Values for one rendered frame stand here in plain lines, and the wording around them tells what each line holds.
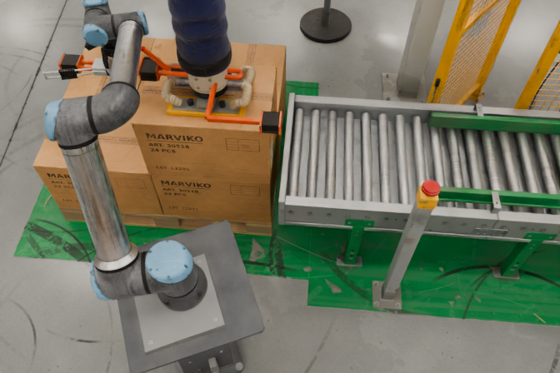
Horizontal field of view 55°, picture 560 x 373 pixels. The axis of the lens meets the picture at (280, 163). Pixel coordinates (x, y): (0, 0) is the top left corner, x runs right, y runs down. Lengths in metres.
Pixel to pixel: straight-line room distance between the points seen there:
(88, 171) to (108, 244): 0.27
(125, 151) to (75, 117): 1.23
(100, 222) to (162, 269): 0.26
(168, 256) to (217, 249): 0.38
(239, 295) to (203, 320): 0.17
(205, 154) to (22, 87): 2.02
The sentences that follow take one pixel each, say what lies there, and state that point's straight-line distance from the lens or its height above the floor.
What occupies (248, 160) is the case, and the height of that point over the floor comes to 0.73.
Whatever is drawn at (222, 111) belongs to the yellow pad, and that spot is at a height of 0.97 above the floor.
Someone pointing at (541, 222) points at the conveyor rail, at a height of 0.59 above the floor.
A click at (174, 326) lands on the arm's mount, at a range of 2.07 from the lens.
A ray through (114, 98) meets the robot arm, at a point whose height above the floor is 1.57.
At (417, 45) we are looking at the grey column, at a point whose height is 0.48.
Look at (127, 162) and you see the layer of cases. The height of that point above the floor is 0.54.
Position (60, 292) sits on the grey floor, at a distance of 3.15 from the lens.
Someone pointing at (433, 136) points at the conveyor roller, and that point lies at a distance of 2.89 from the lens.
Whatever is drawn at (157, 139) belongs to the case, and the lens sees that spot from 2.45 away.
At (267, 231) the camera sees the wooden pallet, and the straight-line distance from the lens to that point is 3.02.
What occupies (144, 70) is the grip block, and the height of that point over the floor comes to 1.09.
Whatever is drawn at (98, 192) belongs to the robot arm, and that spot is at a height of 1.32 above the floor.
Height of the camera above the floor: 2.70
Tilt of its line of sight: 54 degrees down
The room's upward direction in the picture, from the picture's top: straight up
